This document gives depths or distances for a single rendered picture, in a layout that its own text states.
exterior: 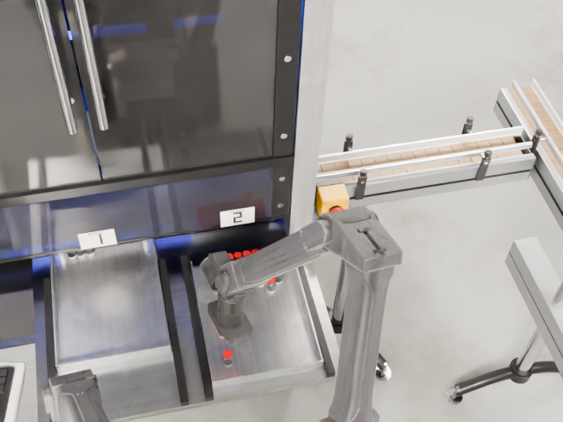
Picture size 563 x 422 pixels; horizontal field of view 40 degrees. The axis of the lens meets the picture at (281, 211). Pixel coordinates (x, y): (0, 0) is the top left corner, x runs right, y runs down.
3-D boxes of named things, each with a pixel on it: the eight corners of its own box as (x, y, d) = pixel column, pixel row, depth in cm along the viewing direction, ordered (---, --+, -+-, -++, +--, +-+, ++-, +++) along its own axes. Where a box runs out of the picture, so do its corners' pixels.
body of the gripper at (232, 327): (233, 297, 172) (235, 279, 166) (253, 334, 167) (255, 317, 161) (206, 307, 170) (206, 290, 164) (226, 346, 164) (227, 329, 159)
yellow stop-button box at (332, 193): (313, 199, 203) (315, 181, 197) (339, 195, 204) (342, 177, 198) (320, 221, 198) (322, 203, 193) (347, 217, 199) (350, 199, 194)
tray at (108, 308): (51, 255, 198) (49, 247, 196) (153, 239, 203) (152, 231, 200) (58, 373, 178) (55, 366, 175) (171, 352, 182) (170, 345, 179)
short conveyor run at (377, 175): (301, 220, 213) (304, 182, 201) (287, 178, 222) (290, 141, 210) (529, 183, 224) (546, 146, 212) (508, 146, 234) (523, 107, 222)
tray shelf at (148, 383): (33, 263, 199) (32, 259, 197) (297, 220, 211) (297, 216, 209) (39, 438, 170) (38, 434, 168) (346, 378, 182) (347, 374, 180)
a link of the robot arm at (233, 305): (224, 305, 155) (250, 295, 157) (211, 278, 159) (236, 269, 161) (224, 321, 161) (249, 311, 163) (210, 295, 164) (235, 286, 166)
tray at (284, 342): (191, 268, 197) (190, 260, 194) (290, 252, 201) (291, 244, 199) (212, 388, 176) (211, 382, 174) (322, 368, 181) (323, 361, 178)
